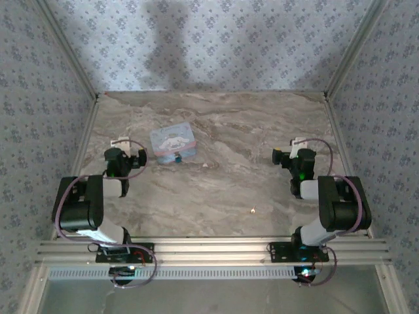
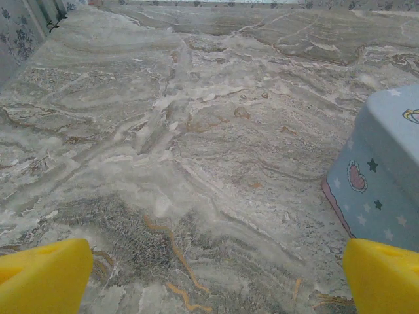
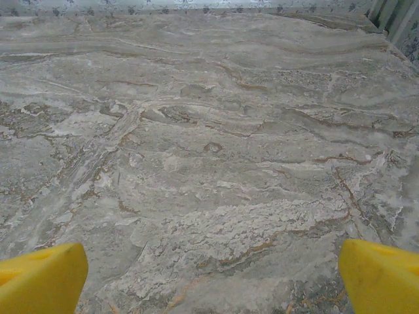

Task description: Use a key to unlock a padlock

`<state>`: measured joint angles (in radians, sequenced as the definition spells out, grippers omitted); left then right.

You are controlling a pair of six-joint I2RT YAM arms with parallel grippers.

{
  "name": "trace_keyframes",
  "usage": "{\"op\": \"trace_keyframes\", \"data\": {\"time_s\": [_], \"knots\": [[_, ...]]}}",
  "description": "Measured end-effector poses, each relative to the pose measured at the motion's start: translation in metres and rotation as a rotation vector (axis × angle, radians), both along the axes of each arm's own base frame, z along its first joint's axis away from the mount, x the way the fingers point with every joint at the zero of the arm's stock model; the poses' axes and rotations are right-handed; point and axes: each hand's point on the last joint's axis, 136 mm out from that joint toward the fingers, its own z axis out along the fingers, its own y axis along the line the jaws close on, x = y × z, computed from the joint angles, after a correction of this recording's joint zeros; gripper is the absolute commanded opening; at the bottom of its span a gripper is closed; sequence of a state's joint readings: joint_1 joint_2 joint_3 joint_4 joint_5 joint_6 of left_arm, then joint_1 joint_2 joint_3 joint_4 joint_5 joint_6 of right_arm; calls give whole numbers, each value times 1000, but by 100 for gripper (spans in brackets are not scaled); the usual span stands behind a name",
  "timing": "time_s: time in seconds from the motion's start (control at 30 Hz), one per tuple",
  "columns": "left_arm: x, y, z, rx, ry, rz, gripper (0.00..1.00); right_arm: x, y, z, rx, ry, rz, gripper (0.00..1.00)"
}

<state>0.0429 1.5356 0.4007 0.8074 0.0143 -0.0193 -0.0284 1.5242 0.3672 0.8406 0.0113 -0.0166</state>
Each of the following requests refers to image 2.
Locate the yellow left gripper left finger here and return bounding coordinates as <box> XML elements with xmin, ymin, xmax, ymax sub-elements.
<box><xmin>0</xmin><ymin>237</ymin><xmax>94</xmax><ymax>314</ymax></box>

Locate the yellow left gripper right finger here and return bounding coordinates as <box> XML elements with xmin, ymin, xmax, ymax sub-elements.
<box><xmin>341</xmin><ymin>237</ymin><xmax>419</xmax><ymax>314</ymax></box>

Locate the blue cartoon tin box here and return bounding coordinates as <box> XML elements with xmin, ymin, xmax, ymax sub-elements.
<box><xmin>321</xmin><ymin>83</ymin><xmax>419</xmax><ymax>253</ymax></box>

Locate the aluminium corner post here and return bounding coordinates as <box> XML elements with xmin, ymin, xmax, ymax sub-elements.
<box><xmin>24</xmin><ymin>0</ymin><xmax>69</xmax><ymax>45</ymax></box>

